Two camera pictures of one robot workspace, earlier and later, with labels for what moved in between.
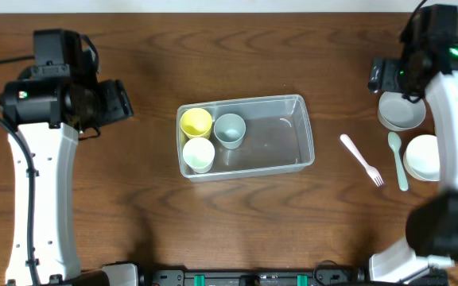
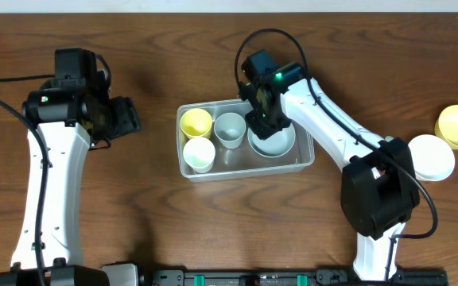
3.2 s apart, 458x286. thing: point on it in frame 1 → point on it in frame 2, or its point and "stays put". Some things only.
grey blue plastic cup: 230,129 stays put
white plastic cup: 198,154 stays put
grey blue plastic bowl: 397,114 → 274,146
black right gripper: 391,83 → 263,129
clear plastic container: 244,137 stays put
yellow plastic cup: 196,122 stays put
